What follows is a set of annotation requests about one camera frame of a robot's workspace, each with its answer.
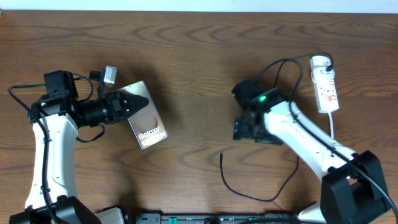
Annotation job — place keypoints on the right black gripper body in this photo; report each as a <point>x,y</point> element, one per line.
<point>247,129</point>

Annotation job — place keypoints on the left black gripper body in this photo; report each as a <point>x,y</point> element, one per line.
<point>94,111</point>

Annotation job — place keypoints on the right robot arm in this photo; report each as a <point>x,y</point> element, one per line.
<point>353,188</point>

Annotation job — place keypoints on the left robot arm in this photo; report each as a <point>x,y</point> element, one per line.
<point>56,118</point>

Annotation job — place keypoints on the white charger plug adapter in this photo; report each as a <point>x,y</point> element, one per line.
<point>319,61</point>

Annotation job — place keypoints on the white power strip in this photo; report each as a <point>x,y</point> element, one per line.
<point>325,90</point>

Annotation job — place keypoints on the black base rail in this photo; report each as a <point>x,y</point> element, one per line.
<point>217,218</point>

